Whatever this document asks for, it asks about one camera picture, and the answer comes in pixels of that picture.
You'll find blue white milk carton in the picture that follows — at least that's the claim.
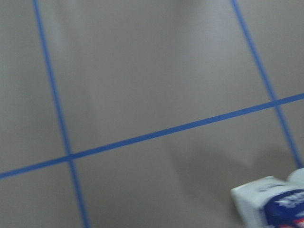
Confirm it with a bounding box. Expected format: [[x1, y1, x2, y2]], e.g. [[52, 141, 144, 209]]
[[231, 176, 304, 228]]

